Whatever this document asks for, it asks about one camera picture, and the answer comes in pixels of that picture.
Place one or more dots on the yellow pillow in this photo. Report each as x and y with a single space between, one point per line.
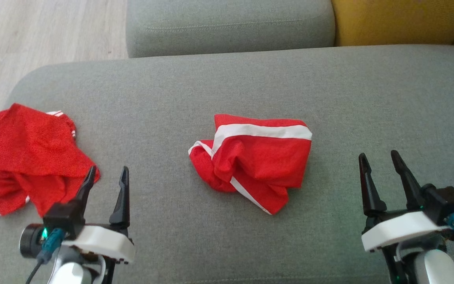
400 21

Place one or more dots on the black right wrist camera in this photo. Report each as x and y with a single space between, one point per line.
445 203

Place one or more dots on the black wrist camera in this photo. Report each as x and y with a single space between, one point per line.
445 203
63 219

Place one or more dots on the red jersey with white sleeves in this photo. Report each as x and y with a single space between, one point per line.
26 157

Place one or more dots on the grey sofa seat cushion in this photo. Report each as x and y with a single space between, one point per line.
227 90

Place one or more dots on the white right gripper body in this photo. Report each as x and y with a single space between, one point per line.
400 230

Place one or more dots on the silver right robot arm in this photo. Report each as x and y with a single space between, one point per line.
436 268

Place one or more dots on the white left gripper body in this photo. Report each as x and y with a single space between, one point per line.
101 242

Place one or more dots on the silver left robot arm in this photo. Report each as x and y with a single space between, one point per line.
71 274

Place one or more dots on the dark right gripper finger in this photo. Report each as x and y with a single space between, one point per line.
369 189
408 185

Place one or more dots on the red shorts with white stripe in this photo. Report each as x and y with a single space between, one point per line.
262 161

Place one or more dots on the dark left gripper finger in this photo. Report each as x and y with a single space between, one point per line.
85 189
121 201

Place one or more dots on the grey sofa back cushion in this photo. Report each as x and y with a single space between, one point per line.
227 27

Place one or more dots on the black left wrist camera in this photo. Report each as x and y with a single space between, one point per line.
63 219

